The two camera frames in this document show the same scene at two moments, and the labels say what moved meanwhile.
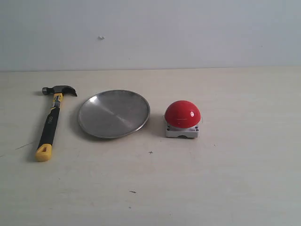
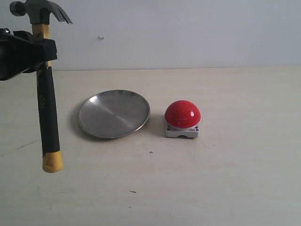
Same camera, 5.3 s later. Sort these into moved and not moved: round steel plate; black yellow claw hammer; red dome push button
Moved: black yellow claw hammer
Not moved: red dome push button; round steel plate
